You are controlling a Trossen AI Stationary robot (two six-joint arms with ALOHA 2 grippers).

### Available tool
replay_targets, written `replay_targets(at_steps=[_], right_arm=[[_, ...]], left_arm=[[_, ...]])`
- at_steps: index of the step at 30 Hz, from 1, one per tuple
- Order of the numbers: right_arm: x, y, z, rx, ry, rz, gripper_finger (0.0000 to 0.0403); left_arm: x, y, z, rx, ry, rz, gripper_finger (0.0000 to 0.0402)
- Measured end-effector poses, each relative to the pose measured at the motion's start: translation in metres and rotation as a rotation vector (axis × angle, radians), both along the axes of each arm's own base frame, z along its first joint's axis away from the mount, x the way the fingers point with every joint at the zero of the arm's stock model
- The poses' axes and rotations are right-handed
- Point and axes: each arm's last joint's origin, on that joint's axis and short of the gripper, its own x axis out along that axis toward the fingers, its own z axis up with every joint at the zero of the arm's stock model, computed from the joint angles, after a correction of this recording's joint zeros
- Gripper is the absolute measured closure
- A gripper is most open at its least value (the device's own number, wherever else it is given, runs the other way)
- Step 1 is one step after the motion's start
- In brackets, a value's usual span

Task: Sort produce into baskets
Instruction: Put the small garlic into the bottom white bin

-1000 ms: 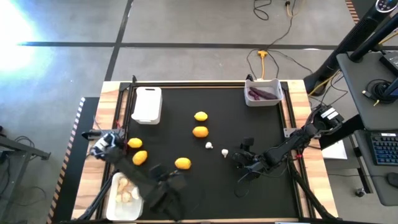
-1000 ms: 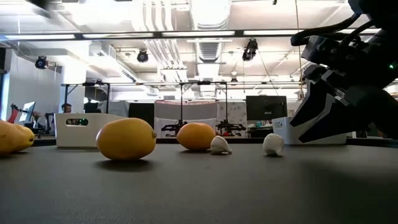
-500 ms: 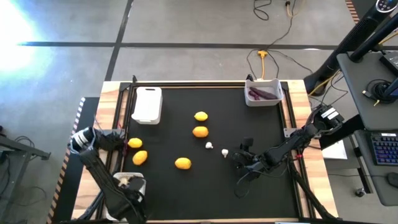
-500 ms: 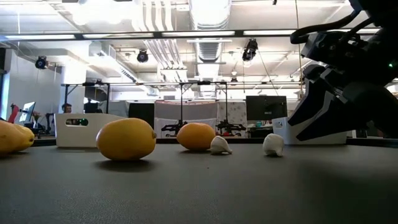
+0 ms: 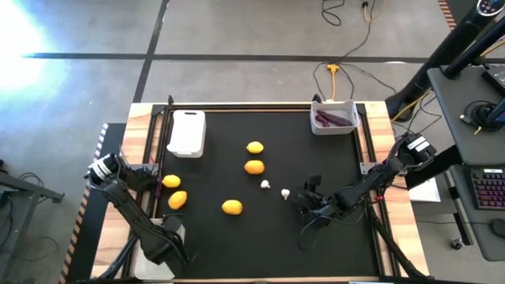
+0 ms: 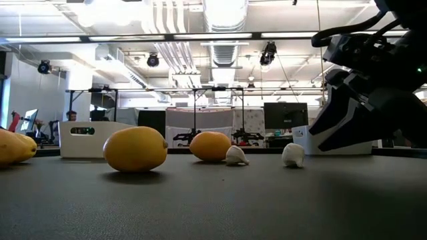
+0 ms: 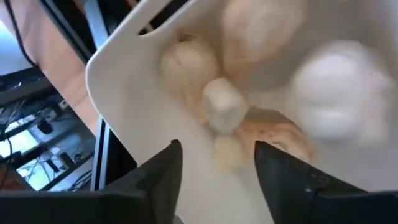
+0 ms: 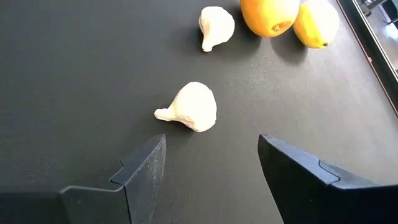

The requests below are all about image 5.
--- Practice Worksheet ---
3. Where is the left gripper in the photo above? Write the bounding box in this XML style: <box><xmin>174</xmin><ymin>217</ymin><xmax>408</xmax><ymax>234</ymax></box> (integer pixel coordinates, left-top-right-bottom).
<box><xmin>140</xmin><ymin>215</ymin><xmax>191</xmax><ymax>278</ymax></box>

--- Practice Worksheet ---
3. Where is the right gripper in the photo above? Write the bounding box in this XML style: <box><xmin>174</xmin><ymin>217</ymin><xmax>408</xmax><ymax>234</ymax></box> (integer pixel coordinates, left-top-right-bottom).
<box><xmin>294</xmin><ymin>174</ymin><xmax>341</xmax><ymax>229</ymax></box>

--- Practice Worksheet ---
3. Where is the yellow lemon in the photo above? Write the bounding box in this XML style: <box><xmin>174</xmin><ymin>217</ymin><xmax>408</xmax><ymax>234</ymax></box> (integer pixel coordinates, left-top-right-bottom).
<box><xmin>162</xmin><ymin>174</ymin><xmax>182</xmax><ymax>189</ymax></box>
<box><xmin>245</xmin><ymin>140</ymin><xmax>265</xmax><ymax>155</ymax></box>

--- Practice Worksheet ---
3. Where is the long purple sweet potato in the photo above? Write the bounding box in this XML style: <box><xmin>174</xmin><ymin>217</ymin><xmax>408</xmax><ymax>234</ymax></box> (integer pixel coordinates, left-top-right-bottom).
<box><xmin>316</xmin><ymin>110</ymin><xmax>354</xmax><ymax>128</ymax></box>

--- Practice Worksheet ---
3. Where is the white plastic basket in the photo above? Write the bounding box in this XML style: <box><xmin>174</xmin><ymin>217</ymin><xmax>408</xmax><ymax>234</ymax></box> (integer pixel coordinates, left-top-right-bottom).
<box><xmin>309</xmin><ymin>99</ymin><xmax>361</xmax><ymax>136</ymax></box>
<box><xmin>132</xmin><ymin>220</ymin><xmax>186</xmax><ymax>281</ymax></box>
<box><xmin>166</xmin><ymin>110</ymin><xmax>207</xmax><ymax>159</ymax></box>

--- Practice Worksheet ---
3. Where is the black table mat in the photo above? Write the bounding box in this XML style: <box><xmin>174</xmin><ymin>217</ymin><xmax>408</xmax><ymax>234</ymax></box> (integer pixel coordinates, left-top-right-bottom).
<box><xmin>155</xmin><ymin>110</ymin><xmax>380</xmax><ymax>279</ymax></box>

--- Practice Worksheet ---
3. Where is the black floor mat striped edge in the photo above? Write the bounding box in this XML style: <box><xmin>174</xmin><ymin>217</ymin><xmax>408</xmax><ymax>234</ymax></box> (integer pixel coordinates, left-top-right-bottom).
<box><xmin>58</xmin><ymin>122</ymin><xmax>127</xmax><ymax>284</ymax></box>

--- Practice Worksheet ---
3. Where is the white paper sheet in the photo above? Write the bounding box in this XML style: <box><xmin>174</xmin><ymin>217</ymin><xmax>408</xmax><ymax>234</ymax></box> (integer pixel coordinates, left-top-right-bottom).
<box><xmin>408</xmin><ymin>177</ymin><xmax>442</xmax><ymax>204</ymax></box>

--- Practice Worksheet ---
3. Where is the grey side table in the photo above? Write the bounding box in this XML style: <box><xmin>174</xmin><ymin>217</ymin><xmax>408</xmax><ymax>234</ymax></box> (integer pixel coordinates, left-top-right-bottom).
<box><xmin>0</xmin><ymin>169</ymin><xmax>66</xmax><ymax>277</ymax></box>

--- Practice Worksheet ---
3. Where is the grey keyboard desk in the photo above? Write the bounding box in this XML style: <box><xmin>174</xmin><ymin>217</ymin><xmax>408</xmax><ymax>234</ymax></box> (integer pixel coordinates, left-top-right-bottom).
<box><xmin>449</xmin><ymin>163</ymin><xmax>505</xmax><ymax>262</ymax></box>

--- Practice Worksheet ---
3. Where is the backlit black keyboard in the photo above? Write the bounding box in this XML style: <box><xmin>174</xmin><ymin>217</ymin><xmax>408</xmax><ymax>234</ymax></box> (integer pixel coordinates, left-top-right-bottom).
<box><xmin>470</xmin><ymin>168</ymin><xmax>505</xmax><ymax>211</ymax></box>

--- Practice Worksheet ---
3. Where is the black computer mouse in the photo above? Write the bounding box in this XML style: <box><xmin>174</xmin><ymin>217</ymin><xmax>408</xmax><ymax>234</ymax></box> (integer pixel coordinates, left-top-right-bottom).
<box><xmin>491</xmin><ymin>217</ymin><xmax>505</xmax><ymax>238</ymax></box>

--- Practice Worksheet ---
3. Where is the black tower fan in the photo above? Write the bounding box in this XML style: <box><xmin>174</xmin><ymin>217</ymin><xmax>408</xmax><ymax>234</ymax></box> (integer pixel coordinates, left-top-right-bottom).
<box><xmin>385</xmin><ymin>0</ymin><xmax>505</xmax><ymax>121</ymax></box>

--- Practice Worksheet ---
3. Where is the black monitor pole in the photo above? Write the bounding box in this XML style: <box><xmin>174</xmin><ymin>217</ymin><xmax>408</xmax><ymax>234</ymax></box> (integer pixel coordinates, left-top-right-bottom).
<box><xmin>443</xmin><ymin>15</ymin><xmax>505</xmax><ymax>80</ymax></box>

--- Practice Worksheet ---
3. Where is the black laptop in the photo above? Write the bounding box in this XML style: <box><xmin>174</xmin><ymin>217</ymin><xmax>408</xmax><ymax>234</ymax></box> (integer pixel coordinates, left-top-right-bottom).
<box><xmin>481</xmin><ymin>65</ymin><xmax>505</xmax><ymax>98</ymax></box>

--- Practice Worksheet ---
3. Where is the black cable bundle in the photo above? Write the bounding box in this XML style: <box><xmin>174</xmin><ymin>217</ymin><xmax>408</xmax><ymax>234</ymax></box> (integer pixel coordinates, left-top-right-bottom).
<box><xmin>362</xmin><ymin>196</ymin><xmax>429</xmax><ymax>279</ymax></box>
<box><xmin>98</xmin><ymin>236</ymin><xmax>137</xmax><ymax>279</ymax></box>

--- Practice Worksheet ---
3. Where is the black aluminium table frame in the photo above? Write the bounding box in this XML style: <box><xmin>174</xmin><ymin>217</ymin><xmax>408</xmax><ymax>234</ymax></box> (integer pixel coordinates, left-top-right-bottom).
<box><xmin>122</xmin><ymin>102</ymin><xmax>431</xmax><ymax>284</ymax></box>

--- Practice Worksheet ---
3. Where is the yellow extension cord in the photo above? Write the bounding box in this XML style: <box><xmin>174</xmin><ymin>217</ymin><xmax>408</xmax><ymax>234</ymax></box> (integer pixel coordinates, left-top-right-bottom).
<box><xmin>326</xmin><ymin>63</ymin><xmax>341</xmax><ymax>102</ymax></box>

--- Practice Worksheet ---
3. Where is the coiled black cable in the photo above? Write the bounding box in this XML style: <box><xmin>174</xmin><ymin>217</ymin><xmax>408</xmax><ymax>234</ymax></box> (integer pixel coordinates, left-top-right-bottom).
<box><xmin>459</xmin><ymin>100</ymin><xmax>500</xmax><ymax>133</ymax></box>

